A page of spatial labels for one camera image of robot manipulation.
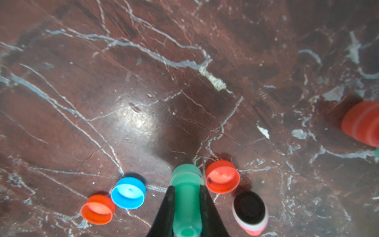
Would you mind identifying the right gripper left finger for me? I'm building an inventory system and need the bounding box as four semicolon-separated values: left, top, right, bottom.
146;186;175;237

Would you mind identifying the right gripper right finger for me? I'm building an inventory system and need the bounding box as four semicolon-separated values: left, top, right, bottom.
199;185;230;237

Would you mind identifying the red stamp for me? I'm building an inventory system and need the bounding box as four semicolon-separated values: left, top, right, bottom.
232;191;269;237
341;101;379;147

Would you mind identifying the blue cap right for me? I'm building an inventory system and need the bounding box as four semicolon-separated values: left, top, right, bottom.
111;177;146;210

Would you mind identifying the red cap top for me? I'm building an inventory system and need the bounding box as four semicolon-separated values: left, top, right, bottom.
206;161;240;194

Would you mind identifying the red cap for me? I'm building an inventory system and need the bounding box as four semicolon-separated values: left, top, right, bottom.
206;161;240;194
80;195;116;225

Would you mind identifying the red cap left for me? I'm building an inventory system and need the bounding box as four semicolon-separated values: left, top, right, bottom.
80;195;116;225

